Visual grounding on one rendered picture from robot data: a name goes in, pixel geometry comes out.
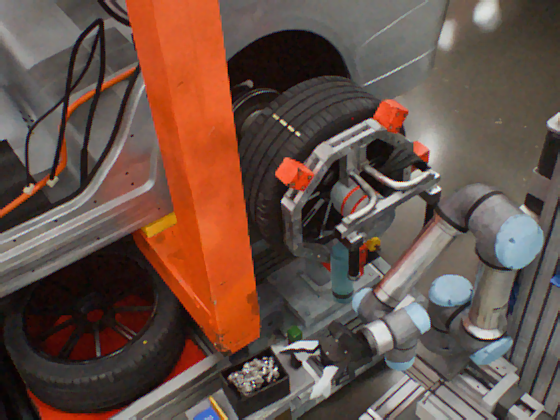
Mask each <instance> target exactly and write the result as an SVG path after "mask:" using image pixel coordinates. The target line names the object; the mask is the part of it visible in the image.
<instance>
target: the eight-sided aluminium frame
mask: <svg viewBox="0 0 560 420"><path fill-rule="evenodd" d="M387 130H388V129H387V128H385V127H384V126H382V125H381V124H380V123H378V122H377V121H375V120H372V119H371V118H370V119H368V120H366V121H363V123H361V124H358V125H356V126H355V127H353V128H351V129H349V130H348V131H346V132H342V133H340V134H339V135H338V136H336V137H334V138H332V139H331V140H327V141H324V142H323V143H322V144H320V145H318V146H317V148H316V149H315V150H314V151H313V152H312V155H311V156H310V157H309V160H308V162H307V163H306V164H305V166H306V167H307V168H308V169H309V171H312V172H313V173H314V174H315V176H314V178H312V180H311V181H310V183H309V186H307V188H306V189H305V191H304V192H301V191H299V190H296V189H293V188H291V187H290V188H289V190H288V191H287V193H286V194H285V195H284V198H283V199H282V201H281V206H280V208H281V209H282V221H283V232H284V243H285V247H286V248H287V249H288V250H289V251H290V252H291V253H292V254H293V255H295V256H298V257H304V258H308V259H312V260H317V261H320V262H324V263H331V253H330V250H331V247H332V246H333V245H334V244H336V243H338V242H340V240H337V239H336V238H335V239H333V240H331V241H329V242H328V243H326V244H324V245H321V244H317V243H314V242H310V241H307V240H302V226H301V209H302V207H303V206H304V204H305V203H306V201H308V199H309V196H310V195H311V194H312V193H313V191H314V190H315V188H316V187H317V185H318V183H319V182H320V180H321V179H322V178H323V177H324V174H325V172H326V171H327V170H328V169H329V167H330V166H331V164H332V163H333V162H334V161H336V160H338V159H340V158H341V157H343V156H345V155H347V154H348V153H350V152H351V151H352V152H353V151H355V150H356V149H357V148H359V147H362V146H363V145H364V144H365V145H366V144H368V143H370V142H371V141H372V140H374V139H381V140H383V141H385V142H387V143H388V144H390V145H392V146H394V150H395V149H396V147H408V148H409V149H411V150H412V151H413V150H414V148H413V145H414V144H413V143H412V141H410V140H409V139H406V138H405V137H404V136H403V135H402V134H400V133H399V132H397V133H393V132H390V131H387ZM411 171H412V165H411V166H409V167H408V168H405V169H404V170H398V171H396V172H392V178H391V179H392V180H394V181H397V182H405V181H409V180H411ZM399 191H401V190H396V189H393V188H391V187H387V189H386V190H385V192H384V193H382V195H381V196H382V197H384V198H385V199H387V198H388V197H389V196H391V195H393V194H395V193H397V192H399ZM357 231H358V232H360V233H362V234H363V236H364V242H366V241H367V240H372V237H369V236H368V235H367V234H366V233H365V232H363V231H360V230H357ZM364 242H363V243H364Z"/></svg>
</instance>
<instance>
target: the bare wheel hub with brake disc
mask: <svg viewBox="0 0 560 420"><path fill-rule="evenodd" d="M279 95H281V94H280V93H278V92H277V91H275V90H273V89H270V88H260V89H256V90H254V91H251V92H249V93H246V94H245V95H243V96H242V97H240V98H239V100H238V101H235V103H234V104H233V105H232V111H233V117H234V124H235V132H237V136H238V140H237V145H238V147H239V145H240V141H241V140H242V139H243V137H245V133H246V132H247V131H248V130H249V129H248V128H249V127H250V125H251V124H252V123H253V122H254V121H255V118H256V117H257V116H259V115H260V114H262V110H263V109H265V108H267V107H268V105H269V104H270V102H272V101H275V99H276V98H277V97H278V96H279Z"/></svg>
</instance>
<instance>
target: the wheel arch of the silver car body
mask: <svg viewBox="0 0 560 420"><path fill-rule="evenodd" d="M226 63H227V70H228V77H229V84H230V89H231V88H232V87H234V86H236V85H239V84H242V83H244V82H246V81H247V80H250V81H252V82H254V83H255V84H257V85H271V86H274V87H276V88H278V90H279V91H280V92H281V93H285V92H286V91H287V90H288V89H290V88H292V87H293V86H295V85H298V84H300V83H302V82H304V81H307V80H309V79H312V78H316V77H325V76H341V77H345V78H348V79H349V80H351V81H353V82H354V80H353V76H352V72H351V69H350V67H349V62H348V60H347V59H346V57H345V55H344V53H343V52H342V51H341V49H340V47H339V46H338V45H337V44H335V43H334V41H333V40H332V39H330V38H329V37H328V36H326V35H324V34H322V33H320V32H318V31H316V30H312V29H309V28H282V29H278V30H275V31H272V32H270V33H267V34H264V35H262V36H259V37H257V38H255V39H254V40H252V41H251V42H249V43H247V44H246V45H244V46H242V47H241V48H240V49H238V51H237V52H236V53H233V54H232V55H231V56H230V58H228V59H227V60H226Z"/></svg>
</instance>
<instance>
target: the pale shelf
mask: <svg viewBox="0 0 560 420"><path fill-rule="evenodd" d="M276 355H277V357H278V359H279V361H280V362H281V364H282V365H283V366H284V367H285V369H286V372H287V373H288V374H289V376H290V378H289V382H290V391H291V394H290V395H288V396H286V398H282V399H280V400H278V401H277V402H275V403H273V404H271V405H270V406H268V407H264V408H262V410H260V411H258V412H256V413H254V414H253V415H249V416H247V417H246V418H244V419H242V420H263V419H264V418H266V417H267V416H269V415H271V414H272V413H274V412H275V411H277V410H278V409H279V408H280V407H283V406H285V405H286V404H287V403H288V402H289V401H291V400H292V399H294V398H296V397H297V396H299V395H300V394H302V392H304V391H305V390H308V389H310V387H312V386H313V385H315V379H314V378H313V377H312V376H311V375H310V373H309V372H308V371H307V370H306V369H305V367H304V366H302V367H301V368H300V369H298V370H297V371H295V370H294V367H293V366H292V365H291V364H292V363H291V353H288V354H279V352H278V353H277V354H276ZM210 397H211V396H210ZM210 397H209V398H210ZM209 398H207V399H205V400H203V401H202V402H200V403H199V404H198V405H197V406H195V407H192V408H190V410H188V411H187V412H185V414H184V415H185V417H186V418H187V420H193V417H195V416H198V414H200V413H201V412H203V411H204V410H206V409H207V408H208V407H213V406H212V405H211V403H210V399H209ZM212 398H213V399H214V401H215V402H216V403H217V405H218V406H219V407H220V408H221V409H222V412H223V413H224V415H226V416H227V418H228V419H229V420H238V416H237V415H236V414H235V412H234V410H233V408H232V407H231V406H230V402H229V400H228V398H226V396H225V394H224V392H223V390H219V391H217V392H216V393H214V394H213V395H212ZM213 409H214V407H213ZM214 412H215V413H216V414H217V412H216V411H215V409H214ZM217 415H218V414H217ZM218 416H219V418H220V419H221V420H222V418H221V417H220V415H218Z"/></svg>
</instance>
